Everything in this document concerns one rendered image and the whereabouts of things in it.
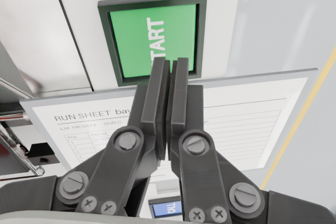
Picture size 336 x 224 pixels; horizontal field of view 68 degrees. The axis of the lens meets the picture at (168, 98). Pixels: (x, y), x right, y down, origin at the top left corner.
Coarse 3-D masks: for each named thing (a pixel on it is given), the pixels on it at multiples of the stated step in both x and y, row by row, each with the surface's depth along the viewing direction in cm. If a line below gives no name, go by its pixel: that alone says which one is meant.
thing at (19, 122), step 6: (12, 102) 36; (18, 102) 36; (0, 108) 35; (6, 108) 35; (12, 108) 35; (18, 108) 35; (12, 120) 34; (18, 120) 34; (24, 120) 34; (30, 120) 35; (12, 126) 35
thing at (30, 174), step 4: (24, 172) 35; (28, 172) 35; (32, 172) 35; (44, 172) 36; (0, 176) 35; (4, 176) 35; (8, 176) 35; (12, 176) 35; (16, 176) 35; (20, 176) 35; (24, 176) 35; (28, 176) 35; (32, 176) 35; (36, 176) 35; (0, 180) 35; (4, 180) 35
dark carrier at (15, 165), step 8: (0, 144) 30; (0, 152) 31; (8, 152) 31; (0, 160) 32; (8, 160) 32; (16, 160) 32; (0, 168) 33; (8, 168) 34; (16, 168) 34; (24, 168) 34
